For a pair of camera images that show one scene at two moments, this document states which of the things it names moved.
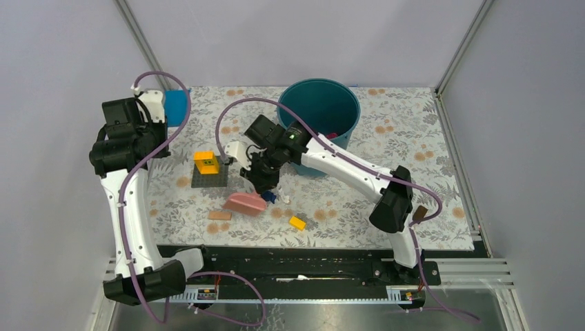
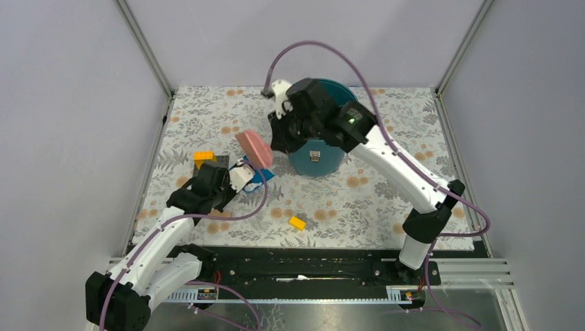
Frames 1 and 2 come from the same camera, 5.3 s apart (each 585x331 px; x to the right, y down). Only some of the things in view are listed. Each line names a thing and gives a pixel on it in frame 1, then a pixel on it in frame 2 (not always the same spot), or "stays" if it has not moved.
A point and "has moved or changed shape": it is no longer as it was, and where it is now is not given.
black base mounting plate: [307, 269] stays
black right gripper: [262, 183] -> [281, 141]
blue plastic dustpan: [175, 106] has moved or changed shape
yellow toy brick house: [206, 162] stays
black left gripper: [161, 127] -> [226, 181]
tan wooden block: [220, 215] stays
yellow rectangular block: [296, 222] stays
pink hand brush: [245, 203] has moved or changed shape
